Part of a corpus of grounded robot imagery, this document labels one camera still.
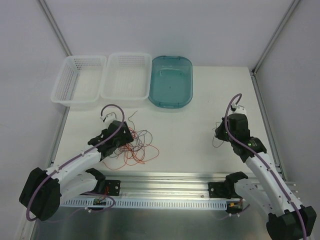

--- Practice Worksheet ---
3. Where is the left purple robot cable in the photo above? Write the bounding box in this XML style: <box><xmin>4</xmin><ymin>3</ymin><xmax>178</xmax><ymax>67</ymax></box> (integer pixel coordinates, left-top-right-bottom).
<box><xmin>26</xmin><ymin>104</ymin><xmax>126</xmax><ymax>222</ymax></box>

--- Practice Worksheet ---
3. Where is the teal transparent plastic bin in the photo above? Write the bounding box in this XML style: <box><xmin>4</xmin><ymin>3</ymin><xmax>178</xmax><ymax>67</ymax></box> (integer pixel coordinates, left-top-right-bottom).
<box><xmin>148</xmin><ymin>55</ymin><xmax>193</xmax><ymax>109</ymax></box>

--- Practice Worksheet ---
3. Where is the left white perforated basket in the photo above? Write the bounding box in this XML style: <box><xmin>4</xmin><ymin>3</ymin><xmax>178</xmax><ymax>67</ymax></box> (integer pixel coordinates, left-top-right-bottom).
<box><xmin>50</xmin><ymin>55</ymin><xmax>107</xmax><ymax>109</ymax></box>

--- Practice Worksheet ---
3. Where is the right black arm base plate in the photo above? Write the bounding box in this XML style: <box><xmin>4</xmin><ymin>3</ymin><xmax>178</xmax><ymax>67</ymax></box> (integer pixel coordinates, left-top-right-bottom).
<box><xmin>207</xmin><ymin>182</ymin><xmax>226</xmax><ymax>198</ymax></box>

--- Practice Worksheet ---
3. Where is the aluminium mounting rail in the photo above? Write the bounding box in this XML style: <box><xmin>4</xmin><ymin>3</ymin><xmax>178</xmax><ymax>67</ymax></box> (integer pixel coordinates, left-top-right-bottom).
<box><xmin>49</xmin><ymin>172</ymin><xmax>300</xmax><ymax>201</ymax></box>

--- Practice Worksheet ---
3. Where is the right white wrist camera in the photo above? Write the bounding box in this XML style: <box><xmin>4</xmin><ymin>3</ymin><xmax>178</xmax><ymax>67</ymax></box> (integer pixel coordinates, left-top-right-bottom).
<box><xmin>230</xmin><ymin>104</ymin><xmax>247</xmax><ymax>115</ymax></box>

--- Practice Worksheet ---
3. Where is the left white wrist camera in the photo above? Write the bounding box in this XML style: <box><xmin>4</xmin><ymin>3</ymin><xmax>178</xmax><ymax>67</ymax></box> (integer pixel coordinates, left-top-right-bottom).
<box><xmin>100</xmin><ymin>112</ymin><xmax>117</xmax><ymax>126</ymax></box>

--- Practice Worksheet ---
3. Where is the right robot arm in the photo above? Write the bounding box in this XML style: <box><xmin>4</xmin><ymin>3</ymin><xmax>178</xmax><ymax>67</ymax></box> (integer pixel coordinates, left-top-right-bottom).
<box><xmin>214</xmin><ymin>113</ymin><xmax>317</xmax><ymax>240</ymax></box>

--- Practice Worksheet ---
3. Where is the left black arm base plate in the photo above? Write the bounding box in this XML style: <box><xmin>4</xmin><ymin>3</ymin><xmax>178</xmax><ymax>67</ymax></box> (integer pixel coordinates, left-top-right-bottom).
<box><xmin>102</xmin><ymin>180</ymin><xmax>121</xmax><ymax>197</ymax></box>

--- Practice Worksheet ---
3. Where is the white slotted cable duct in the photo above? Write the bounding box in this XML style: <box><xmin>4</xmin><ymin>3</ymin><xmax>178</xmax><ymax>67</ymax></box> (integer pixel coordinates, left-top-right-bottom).
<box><xmin>61</xmin><ymin>197</ymin><xmax>227</xmax><ymax>211</ymax></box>

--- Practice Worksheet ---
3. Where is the orange thin wire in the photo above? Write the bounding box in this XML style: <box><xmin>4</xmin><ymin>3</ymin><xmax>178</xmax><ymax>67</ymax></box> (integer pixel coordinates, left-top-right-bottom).
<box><xmin>102</xmin><ymin>111</ymin><xmax>160</xmax><ymax>171</ymax></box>

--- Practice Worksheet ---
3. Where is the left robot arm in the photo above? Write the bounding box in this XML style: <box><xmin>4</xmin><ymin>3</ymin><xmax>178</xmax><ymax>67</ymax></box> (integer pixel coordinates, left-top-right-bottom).
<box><xmin>18</xmin><ymin>120</ymin><xmax>134</xmax><ymax>221</ymax></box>

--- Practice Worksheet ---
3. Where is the white perforated basket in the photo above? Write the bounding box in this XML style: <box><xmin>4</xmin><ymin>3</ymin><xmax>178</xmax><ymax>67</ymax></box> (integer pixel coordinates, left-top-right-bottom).
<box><xmin>100</xmin><ymin>52</ymin><xmax>152</xmax><ymax>108</ymax></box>
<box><xmin>50</xmin><ymin>55</ymin><xmax>107</xmax><ymax>109</ymax></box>

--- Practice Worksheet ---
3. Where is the right white perforated basket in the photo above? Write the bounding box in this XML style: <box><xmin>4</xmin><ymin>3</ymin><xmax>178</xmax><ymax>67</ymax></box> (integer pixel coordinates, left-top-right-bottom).
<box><xmin>100</xmin><ymin>52</ymin><xmax>152</xmax><ymax>108</ymax></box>

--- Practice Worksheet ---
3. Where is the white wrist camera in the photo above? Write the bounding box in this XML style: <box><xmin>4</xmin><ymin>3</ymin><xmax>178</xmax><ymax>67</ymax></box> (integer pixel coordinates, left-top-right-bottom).
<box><xmin>230</xmin><ymin>104</ymin><xmax>247</xmax><ymax>115</ymax></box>
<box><xmin>100</xmin><ymin>112</ymin><xmax>117</xmax><ymax>126</ymax></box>

